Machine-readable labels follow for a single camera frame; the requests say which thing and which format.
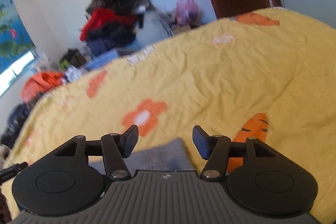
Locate lotus flower picture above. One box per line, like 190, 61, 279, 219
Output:
0, 0, 35, 73

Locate yellow carrot print quilt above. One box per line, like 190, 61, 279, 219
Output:
5, 9, 335, 223

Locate pink plastic bag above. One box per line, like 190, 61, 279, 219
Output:
175, 0, 199, 26

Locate dark patterned clothes at bedside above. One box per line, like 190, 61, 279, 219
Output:
1, 103, 30, 149

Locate orange plastic bag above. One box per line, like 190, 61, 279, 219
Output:
21, 71, 63, 103

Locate pile of dark and red clothes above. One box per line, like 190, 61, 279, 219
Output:
79, 0, 150, 57

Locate light blue folded cloth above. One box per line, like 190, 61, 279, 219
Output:
82, 50, 119, 71

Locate grey and navy knit sweater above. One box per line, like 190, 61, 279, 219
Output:
89, 137, 197, 175

